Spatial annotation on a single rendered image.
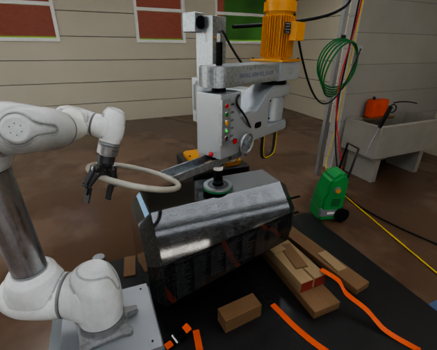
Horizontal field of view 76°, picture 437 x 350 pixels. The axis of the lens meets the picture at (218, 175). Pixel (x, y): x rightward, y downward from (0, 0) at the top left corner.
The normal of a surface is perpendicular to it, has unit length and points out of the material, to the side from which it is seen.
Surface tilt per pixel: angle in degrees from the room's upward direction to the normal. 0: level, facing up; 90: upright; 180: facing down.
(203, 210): 45
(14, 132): 75
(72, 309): 84
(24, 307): 92
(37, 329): 0
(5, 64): 90
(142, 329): 4
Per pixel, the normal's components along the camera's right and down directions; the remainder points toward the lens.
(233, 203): 0.33, -0.38
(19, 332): 0.00, -0.91
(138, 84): 0.40, 0.39
